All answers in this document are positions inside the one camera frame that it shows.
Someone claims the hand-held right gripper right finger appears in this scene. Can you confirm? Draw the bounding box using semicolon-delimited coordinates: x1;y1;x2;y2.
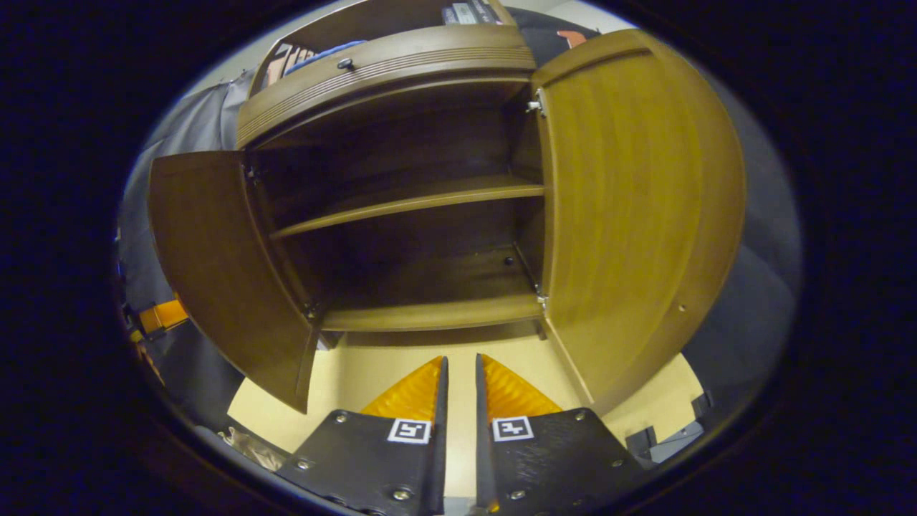
474;354;646;515

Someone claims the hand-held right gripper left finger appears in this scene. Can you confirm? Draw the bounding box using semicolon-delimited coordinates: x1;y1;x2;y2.
275;356;451;516

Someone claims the wooden cabinet door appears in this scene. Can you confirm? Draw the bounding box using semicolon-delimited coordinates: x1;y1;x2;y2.
530;29;747;416
148;150;320;415

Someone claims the wooden double-door shoe cabinet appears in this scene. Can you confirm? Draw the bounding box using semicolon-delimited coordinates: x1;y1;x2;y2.
235;0;551;350

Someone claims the crumpled plastic wrap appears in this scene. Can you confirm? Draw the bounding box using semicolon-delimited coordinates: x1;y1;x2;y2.
219;426;287;471

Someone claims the grey metal part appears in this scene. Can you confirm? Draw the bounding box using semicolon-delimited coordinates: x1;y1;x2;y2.
625;391;715;465

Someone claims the wooden inner shelf board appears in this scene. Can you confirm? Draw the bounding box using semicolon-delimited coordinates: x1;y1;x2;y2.
269;174;546;241

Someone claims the blue folded towel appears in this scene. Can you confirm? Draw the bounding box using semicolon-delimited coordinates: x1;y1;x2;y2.
283;47;367;77

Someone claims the wooden drawer with black knob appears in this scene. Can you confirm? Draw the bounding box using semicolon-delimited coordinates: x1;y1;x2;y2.
236;25;537;150

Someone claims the dark spine book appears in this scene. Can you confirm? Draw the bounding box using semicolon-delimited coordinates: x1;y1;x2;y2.
471;0;517;26

